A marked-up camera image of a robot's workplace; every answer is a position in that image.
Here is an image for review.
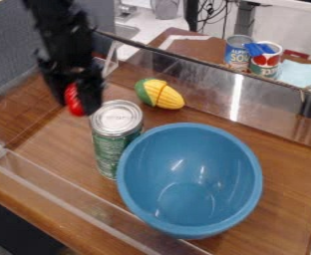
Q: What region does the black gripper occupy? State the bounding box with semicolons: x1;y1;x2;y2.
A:
36;19;105;116

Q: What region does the red toy strawberry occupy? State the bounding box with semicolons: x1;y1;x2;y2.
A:
64;83;85;117

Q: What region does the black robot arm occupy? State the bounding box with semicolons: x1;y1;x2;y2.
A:
22;0;105;116

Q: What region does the blue bowl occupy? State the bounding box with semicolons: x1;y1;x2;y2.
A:
117;123;263;239

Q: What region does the green tin can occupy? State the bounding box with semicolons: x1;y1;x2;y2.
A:
89;100;144;179

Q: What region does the yellow toy corn cob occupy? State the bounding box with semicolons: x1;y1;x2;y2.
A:
135;78;184;110

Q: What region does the clear acrylic back barrier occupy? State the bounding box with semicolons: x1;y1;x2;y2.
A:
97;31;311;119

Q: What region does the clear acrylic barrier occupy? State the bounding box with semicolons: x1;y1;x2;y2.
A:
0;140;211;255
97;31;311;119

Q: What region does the blue soup can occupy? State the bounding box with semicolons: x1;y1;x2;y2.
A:
224;35;253;72

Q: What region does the blue plastic clip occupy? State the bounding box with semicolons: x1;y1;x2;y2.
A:
243;43;275;57

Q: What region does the red white tomato can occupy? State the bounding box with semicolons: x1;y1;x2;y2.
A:
248;41;282;79

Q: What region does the clear acrylic front barrier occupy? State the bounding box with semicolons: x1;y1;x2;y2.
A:
0;140;211;255

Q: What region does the light blue cloth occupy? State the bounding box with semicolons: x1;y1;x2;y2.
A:
278;60;311;88

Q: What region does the clear acrylic bracket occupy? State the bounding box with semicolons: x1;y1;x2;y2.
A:
103;42;119;78

